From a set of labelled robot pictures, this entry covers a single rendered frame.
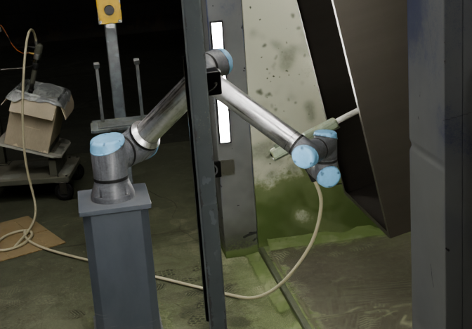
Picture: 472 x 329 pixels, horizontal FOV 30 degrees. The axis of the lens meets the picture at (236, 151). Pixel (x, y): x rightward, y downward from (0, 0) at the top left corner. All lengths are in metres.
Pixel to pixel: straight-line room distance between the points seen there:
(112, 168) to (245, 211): 1.13
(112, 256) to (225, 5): 1.40
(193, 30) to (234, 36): 2.01
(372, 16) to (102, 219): 1.39
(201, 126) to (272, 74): 2.05
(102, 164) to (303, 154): 0.94
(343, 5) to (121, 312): 1.63
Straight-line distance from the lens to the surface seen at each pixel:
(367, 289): 4.24
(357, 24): 3.44
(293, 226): 4.78
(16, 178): 6.05
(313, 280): 4.35
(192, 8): 2.45
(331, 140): 3.38
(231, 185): 4.63
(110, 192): 3.80
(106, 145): 3.75
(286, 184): 4.70
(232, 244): 4.74
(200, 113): 2.50
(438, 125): 1.68
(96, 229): 3.79
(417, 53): 1.74
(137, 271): 3.87
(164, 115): 3.75
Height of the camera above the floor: 1.86
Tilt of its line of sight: 16 degrees down
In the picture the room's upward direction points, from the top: 4 degrees counter-clockwise
